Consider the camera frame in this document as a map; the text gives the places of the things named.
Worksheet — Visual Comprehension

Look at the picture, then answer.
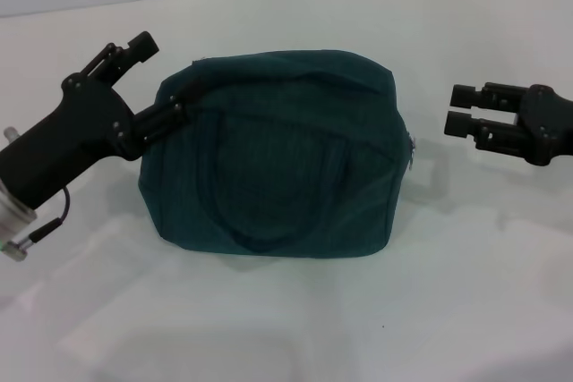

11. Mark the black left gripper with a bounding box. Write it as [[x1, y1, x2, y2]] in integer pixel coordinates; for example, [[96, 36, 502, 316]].
[[0, 30, 203, 212]]

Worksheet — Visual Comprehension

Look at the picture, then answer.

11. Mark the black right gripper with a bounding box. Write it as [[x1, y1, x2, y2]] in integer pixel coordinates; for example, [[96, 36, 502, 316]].
[[443, 81, 573, 168]]

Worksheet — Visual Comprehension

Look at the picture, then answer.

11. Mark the silver zipper pull ring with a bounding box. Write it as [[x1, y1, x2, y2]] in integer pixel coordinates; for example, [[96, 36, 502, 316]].
[[408, 130, 419, 174]]

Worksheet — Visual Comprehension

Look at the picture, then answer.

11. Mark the dark teal fabric lunch bag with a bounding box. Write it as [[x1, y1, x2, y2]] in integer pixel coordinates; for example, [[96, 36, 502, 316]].
[[136, 47, 418, 259]]

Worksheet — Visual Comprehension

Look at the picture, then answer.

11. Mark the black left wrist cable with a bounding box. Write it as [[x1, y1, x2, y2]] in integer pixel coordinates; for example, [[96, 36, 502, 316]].
[[30, 186, 73, 243]]

